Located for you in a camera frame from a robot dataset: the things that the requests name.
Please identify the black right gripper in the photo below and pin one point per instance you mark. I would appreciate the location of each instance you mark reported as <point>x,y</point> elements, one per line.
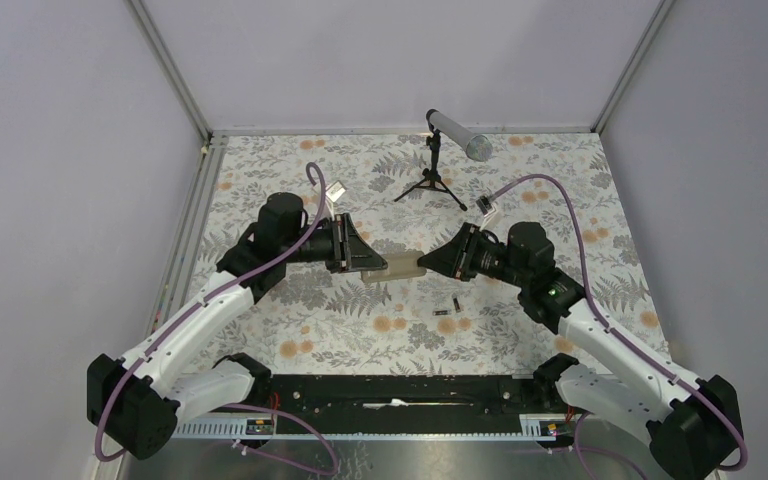
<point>455,258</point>

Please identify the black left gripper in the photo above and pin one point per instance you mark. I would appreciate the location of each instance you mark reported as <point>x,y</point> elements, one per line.
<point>350,251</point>

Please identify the white remote control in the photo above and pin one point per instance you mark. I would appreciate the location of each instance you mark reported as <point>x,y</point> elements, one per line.
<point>400,266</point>

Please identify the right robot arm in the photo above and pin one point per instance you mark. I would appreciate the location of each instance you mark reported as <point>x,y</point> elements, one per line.
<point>690,425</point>

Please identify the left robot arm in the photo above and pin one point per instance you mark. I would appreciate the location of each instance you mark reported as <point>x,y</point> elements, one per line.
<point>140,397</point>

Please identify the floral table mat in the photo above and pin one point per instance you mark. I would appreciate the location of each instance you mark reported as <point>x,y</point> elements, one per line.
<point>315,322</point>

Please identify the grey microphone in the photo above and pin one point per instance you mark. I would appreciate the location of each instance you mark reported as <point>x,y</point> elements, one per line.
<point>477,147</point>

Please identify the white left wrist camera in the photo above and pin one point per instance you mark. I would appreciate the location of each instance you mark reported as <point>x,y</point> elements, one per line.
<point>332,194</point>

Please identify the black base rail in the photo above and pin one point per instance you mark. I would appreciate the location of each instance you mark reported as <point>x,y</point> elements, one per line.
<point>407,405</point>

